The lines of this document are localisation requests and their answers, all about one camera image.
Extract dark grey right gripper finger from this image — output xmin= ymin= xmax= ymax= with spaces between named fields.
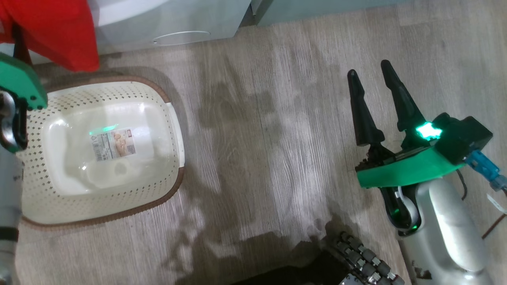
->
xmin=347 ymin=69 xmax=393 ymax=161
xmin=380 ymin=60 xmax=427 ymax=150

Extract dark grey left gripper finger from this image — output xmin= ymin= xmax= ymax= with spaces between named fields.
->
xmin=12 ymin=24 xmax=32 ymax=67

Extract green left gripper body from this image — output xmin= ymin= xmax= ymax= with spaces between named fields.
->
xmin=0 ymin=53 xmax=48 ymax=110

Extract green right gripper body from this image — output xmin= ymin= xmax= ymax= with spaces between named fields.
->
xmin=355 ymin=123 xmax=466 ymax=188

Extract red garment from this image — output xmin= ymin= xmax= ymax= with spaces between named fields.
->
xmin=0 ymin=0 xmax=100 ymax=72

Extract printed basket product sticker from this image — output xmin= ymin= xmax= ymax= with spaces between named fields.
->
xmin=91 ymin=129 xmax=136 ymax=162

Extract white washing machine body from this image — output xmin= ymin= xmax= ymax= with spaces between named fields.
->
xmin=88 ymin=0 xmax=252 ymax=54

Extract cream perforated laundry basket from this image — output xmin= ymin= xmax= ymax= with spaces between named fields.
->
xmin=18 ymin=75 xmax=186 ymax=231

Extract pale green cabinet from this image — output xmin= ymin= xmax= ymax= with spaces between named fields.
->
xmin=252 ymin=0 xmax=400 ymax=27

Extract thin black looped cable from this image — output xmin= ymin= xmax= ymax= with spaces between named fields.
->
xmin=456 ymin=168 xmax=469 ymax=200

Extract blue right camera connector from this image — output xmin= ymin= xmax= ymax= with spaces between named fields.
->
xmin=463 ymin=150 xmax=507 ymax=190

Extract white cable tag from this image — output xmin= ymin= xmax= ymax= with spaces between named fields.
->
xmin=486 ymin=193 xmax=507 ymax=214

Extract black segmented cable chain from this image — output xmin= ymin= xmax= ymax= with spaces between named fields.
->
xmin=331 ymin=232 xmax=405 ymax=285

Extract thin red wire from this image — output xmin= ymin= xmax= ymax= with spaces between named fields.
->
xmin=481 ymin=214 xmax=507 ymax=240

